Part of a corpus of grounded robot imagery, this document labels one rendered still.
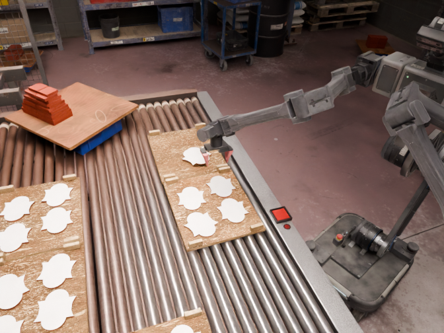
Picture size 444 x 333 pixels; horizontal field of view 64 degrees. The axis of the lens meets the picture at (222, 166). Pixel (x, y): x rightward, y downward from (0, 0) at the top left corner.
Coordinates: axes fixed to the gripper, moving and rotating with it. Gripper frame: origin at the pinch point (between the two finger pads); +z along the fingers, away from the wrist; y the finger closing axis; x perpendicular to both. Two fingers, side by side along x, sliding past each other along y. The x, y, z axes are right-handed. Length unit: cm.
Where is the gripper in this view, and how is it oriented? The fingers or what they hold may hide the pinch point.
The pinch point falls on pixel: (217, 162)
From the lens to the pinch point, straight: 165.1
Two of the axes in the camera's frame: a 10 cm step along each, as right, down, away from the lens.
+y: 9.4, -1.9, 3.0
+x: -3.5, -4.4, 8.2
